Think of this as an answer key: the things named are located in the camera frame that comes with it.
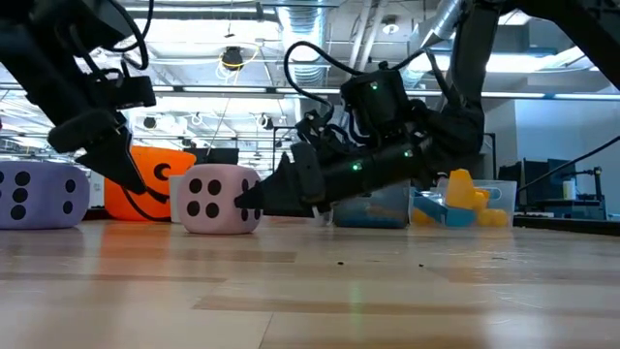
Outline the black aluminium frame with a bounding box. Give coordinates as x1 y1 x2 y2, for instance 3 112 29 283
512 214 620 238

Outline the black gantry frame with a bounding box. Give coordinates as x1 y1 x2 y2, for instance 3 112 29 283
483 131 498 181

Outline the ceiling light strip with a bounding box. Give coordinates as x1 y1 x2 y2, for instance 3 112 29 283
152 85 340 96

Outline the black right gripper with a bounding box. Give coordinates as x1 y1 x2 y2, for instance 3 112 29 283
233 110 435 219

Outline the pink foam die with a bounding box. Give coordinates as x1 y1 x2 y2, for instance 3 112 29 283
175 163 264 236

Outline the purple foam die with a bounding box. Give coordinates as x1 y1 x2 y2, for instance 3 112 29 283
0 160 92 231

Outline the black computer monitor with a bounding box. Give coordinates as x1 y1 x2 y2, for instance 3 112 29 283
186 146 241 166

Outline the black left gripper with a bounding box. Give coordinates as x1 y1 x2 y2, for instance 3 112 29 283
46 107 149 196

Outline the black articulated stand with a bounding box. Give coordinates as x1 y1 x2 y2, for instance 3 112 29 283
556 166 605 220

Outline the black looped cable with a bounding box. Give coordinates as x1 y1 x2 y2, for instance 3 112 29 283
283 40 364 109

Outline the black ceiling device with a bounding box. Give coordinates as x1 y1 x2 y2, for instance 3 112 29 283
220 45 246 73

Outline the orange pumpkin bucket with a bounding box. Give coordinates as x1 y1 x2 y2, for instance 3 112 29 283
103 144 198 223

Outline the dark desk monitor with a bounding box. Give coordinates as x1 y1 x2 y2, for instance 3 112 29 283
498 158 578 207

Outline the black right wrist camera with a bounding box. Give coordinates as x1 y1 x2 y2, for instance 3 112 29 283
340 69 414 140

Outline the clear plastic bin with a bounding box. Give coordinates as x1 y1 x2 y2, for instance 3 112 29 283
410 178 518 230

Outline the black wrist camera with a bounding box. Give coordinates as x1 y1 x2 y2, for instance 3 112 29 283
340 69 414 140
99 75 158 111

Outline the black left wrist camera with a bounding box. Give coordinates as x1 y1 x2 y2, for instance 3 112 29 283
99 75 158 111

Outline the silver ventilation duct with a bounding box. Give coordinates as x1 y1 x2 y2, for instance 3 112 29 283
276 0 336 115

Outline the taut black cable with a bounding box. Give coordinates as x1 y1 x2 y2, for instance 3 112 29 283
516 135 620 193

